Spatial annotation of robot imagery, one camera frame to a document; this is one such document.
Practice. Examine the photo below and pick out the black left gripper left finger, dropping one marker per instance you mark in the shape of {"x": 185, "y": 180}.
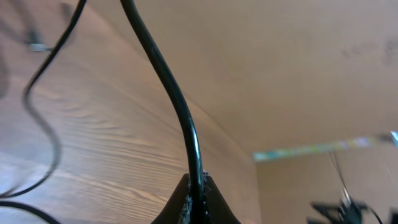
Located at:
{"x": 174, "y": 206}

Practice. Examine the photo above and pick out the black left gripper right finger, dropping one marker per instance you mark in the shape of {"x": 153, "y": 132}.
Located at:
{"x": 217, "y": 210}

